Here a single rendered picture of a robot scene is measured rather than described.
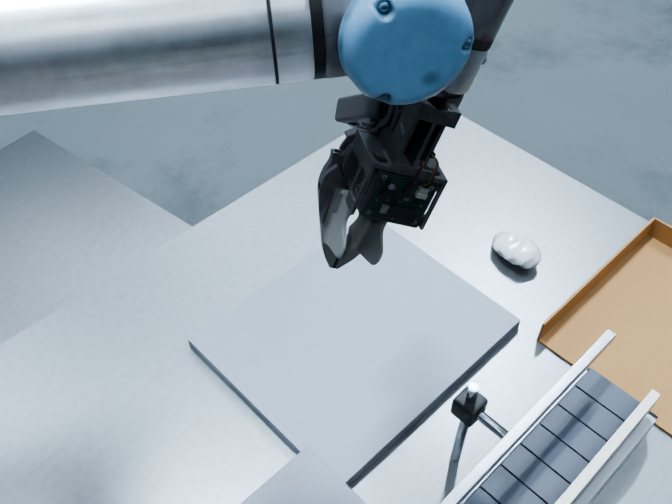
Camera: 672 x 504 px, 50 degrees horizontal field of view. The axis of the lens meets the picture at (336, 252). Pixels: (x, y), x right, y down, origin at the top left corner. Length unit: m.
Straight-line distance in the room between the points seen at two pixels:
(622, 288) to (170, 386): 0.67
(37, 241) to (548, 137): 1.99
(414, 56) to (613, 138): 2.46
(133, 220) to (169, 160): 1.42
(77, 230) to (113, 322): 0.21
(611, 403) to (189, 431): 0.53
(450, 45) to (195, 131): 2.37
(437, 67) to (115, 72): 0.18
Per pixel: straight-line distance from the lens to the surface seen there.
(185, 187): 2.51
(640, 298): 1.15
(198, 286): 1.10
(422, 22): 0.39
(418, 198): 0.62
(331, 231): 0.68
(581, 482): 0.86
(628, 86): 3.14
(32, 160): 1.39
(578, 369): 0.88
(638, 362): 1.08
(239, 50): 0.41
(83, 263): 1.18
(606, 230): 1.24
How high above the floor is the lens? 1.66
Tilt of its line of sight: 48 degrees down
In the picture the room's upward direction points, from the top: straight up
